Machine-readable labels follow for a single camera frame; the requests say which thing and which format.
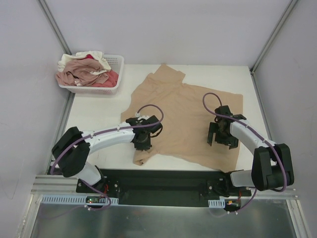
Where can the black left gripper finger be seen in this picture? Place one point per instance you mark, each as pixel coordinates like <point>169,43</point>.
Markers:
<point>143,146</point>
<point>155,130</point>

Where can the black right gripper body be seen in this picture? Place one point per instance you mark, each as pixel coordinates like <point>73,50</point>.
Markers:
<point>223,139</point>

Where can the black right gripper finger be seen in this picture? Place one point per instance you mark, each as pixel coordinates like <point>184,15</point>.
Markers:
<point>212,133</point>
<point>232,142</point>

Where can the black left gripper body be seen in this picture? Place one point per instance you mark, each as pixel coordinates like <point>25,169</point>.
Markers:
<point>142,144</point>

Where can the beige t shirt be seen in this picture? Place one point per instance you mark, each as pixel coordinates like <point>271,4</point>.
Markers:
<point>185,121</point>

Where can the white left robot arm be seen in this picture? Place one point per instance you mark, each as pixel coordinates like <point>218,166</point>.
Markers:
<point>74,147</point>

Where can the white plastic laundry basket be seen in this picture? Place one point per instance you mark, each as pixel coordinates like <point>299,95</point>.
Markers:
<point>95,90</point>

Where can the white t shirt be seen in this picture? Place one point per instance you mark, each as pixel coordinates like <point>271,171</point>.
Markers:
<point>95,55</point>

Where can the dusty pink t shirt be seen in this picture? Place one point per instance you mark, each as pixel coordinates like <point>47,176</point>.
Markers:
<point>82,72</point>

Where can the left aluminium table rail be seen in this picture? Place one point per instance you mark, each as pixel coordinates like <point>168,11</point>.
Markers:
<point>60,128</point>

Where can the aluminium front rail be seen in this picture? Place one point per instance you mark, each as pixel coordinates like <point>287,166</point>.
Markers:
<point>47,184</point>

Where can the left white cable duct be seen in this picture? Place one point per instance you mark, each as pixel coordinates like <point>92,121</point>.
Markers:
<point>75,200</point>

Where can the right aluminium corner post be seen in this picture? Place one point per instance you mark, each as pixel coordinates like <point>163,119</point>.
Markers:
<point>274,34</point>

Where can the aluminium corner post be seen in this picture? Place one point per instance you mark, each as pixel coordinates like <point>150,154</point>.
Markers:
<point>274,34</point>
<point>54,26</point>

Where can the left aluminium corner post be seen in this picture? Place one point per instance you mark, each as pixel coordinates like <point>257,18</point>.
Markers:
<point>54,26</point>

